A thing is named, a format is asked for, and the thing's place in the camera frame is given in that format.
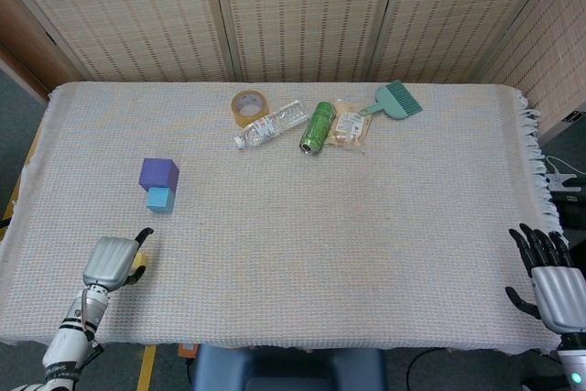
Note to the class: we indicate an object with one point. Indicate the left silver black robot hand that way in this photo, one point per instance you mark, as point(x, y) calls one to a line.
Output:
point(110, 263)

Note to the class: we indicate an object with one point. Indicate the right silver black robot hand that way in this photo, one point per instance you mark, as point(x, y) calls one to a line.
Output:
point(561, 297)

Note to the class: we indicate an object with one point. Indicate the small yellow cube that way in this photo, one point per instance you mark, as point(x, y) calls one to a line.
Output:
point(140, 259)

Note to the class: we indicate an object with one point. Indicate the light blue cube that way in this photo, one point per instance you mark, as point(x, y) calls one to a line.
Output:
point(159, 200)

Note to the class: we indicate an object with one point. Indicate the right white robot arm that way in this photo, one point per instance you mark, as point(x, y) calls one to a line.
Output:
point(574, 363)

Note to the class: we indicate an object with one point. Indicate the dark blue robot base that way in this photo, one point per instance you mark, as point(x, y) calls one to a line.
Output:
point(288, 370)

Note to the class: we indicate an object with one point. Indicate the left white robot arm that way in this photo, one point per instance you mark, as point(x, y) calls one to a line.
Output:
point(68, 345)

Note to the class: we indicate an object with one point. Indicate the teal hand brush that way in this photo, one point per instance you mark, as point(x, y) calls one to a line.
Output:
point(398, 100)

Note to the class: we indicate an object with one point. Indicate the black box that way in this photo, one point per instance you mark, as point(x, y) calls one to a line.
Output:
point(572, 210)

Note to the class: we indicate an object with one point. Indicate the large purple cube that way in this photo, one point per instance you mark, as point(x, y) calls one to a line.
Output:
point(158, 172)

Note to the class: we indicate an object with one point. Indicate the orange object under table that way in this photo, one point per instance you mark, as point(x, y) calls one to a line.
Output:
point(185, 350)

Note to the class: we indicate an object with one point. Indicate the white power strip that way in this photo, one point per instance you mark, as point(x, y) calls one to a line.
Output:
point(561, 179)

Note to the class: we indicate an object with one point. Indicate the white woven tablecloth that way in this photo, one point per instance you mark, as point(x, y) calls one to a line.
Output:
point(297, 235)

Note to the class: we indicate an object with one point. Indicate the brown packing tape roll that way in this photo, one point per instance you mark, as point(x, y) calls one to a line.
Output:
point(238, 114)

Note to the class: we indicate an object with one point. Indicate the clear plastic water bottle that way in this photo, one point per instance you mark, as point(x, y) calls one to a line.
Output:
point(270, 125)

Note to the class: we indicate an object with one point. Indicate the green drink can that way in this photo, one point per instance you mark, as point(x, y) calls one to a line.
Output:
point(317, 127)

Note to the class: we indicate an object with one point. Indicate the clear snack packet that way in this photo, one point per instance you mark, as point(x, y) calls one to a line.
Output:
point(351, 127)

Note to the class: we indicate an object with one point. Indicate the bamboo folding screen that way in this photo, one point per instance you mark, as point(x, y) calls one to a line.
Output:
point(302, 15)

